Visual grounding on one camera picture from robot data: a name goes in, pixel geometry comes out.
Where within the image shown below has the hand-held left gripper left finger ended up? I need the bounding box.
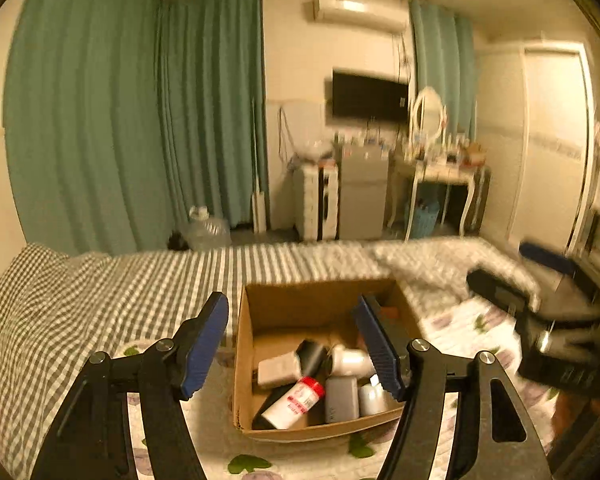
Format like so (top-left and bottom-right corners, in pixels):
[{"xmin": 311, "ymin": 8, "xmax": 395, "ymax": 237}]
[{"xmin": 30, "ymin": 291, "xmax": 230, "ymax": 480}]

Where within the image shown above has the dark suitcase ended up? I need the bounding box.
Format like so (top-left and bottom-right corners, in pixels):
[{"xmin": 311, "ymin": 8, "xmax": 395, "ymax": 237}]
[{"xmin": 472, "ymin": 165, "xmax": 492, "ymax": 233}]

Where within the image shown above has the white floral quilt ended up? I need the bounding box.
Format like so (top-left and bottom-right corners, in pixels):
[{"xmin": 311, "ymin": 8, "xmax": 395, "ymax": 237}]
[{"xmin": 115, "ymin": 292, "xmax": 561, "ymax": 480}]

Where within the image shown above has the clear water jug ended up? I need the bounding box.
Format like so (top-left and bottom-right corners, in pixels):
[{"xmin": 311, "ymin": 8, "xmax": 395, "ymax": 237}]
[{"xmin": 186, "ymin": 205, "xmax": 232, "ymax": 251}]

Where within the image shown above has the white tube with red cap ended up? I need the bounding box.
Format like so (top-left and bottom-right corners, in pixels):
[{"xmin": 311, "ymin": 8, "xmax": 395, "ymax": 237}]
[{"xmin": 260, "ymin": 376, "xmax": 327, "ymax": 431}]

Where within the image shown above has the clear plastic bag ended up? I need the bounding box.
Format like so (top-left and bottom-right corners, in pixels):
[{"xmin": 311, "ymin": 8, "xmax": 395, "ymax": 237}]
[{"xmin": 300, "ymin": 137, "xmax": 336, "ymax": 161}]

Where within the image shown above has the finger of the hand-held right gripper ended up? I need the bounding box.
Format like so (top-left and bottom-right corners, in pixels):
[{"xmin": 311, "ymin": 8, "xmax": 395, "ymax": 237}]
[
  {"xmin": 519, "ymin": 241, "xmax": 597, "ymax": 292},
  {"xmin": 466, "ymin": 269, "xmax": 542, "ymax": 322}
]

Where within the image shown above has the black wall television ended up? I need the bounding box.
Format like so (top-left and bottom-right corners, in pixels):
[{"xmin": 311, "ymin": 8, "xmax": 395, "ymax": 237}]
[{"xmin": 331, "ymin": 67, "xmax": 411, "ymax": 123}]

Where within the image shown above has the white air conditioner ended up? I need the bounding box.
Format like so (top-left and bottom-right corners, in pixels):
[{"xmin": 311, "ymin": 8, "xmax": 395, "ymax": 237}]
[{"xmin": 312, "ymin": 0, "xmax": 411, "ymax": 36}]

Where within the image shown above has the green curtain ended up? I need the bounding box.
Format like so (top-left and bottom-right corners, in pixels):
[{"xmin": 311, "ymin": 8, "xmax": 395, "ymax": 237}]
[
  {"xmin": 155, "ymin": 0, "xmax": 270, "ymax": 231},
  {"xmin": 409, "ymin": 0, "xmax": 477, "ymax": 141},
  {"xmin": 2, "ymin": 0, "xmax": 168, "ymax": 256}
]

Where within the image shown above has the silver small fridge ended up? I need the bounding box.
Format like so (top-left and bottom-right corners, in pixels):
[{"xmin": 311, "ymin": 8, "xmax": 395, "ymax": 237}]
[{"xmin": 336, "ymin": 142, "xmax": 393, "ymax": 240}]

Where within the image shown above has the white round bottle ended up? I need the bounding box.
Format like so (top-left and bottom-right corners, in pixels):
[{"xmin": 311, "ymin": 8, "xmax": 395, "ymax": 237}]
[{"xmin": 327, "ymin": 344, "xmax": 377, "ymax": 377}]

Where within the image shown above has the hanging wall cable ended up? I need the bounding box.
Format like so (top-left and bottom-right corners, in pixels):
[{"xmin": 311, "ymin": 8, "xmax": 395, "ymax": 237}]
[{"xmin": 278, "ymin": 105, "xmax": 301, "ymax": 166}]

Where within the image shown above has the small white jar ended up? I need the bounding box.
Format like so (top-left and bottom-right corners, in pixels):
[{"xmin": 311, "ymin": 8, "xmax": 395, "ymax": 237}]
[{"xmin": 357, "ymin": 382, "xmax": 398, "ymax": 417}]

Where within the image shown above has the brown cardboard box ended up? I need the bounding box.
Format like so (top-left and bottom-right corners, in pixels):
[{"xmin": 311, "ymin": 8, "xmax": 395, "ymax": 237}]
[{"xmin": 231, "ymin": 277, "xmax": 423, "ymax": 443}]

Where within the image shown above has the white louvred wardrobe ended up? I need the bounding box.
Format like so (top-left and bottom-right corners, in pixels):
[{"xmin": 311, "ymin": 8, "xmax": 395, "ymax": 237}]
[{"xmin": 475, "ymin": 42, "xmax": 600, "ymax": 261}]

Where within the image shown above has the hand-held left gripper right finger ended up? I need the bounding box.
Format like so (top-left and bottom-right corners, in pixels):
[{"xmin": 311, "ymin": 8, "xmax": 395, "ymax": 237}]
[{"xmin": 351, "ymin": 294, "xmax": 553, "ymax": 480}]

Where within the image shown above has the small white rectangular box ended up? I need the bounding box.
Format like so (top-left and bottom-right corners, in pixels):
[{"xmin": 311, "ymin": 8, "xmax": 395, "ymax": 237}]
[{"xmin": 256, "ymin": 352, "xmax": 303, "ymax": 390}]

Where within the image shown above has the grey power adapter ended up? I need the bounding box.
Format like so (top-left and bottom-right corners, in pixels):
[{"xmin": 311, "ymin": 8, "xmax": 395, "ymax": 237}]
[{"xmin": 324, "ymin": 376, "xmax": 361, "ymax": 423}]

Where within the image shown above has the white oval mirror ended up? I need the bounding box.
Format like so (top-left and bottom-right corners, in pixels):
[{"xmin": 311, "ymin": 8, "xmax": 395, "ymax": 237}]
[{"xmin": 410, "ymin": 86, "xmax": 446, "ymax": 146}]

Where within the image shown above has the black cylindrical flask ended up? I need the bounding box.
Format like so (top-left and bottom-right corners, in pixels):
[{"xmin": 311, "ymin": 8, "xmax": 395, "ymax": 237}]
[{"xmin": 252, "ymin": 339, "xmax": 331, "ymax": 431}]

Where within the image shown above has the white ribbed suitcase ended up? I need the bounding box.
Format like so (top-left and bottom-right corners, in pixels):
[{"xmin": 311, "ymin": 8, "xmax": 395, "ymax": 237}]
[{"xmin": 295, "ymin": 162, "xmax": 341, "ymax": 241}]

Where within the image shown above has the person's right hand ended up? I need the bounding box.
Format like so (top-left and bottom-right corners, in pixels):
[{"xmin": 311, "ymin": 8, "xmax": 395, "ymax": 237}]
[{"xmin": 552, "ymin": 394, "xmax": 600, "ymax": 437}]

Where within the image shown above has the white dressing table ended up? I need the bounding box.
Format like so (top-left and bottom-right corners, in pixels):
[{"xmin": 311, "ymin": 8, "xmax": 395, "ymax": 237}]
[{"xmin": 387, "ymin": 157, "xmax": 486, "ymax": 241}]

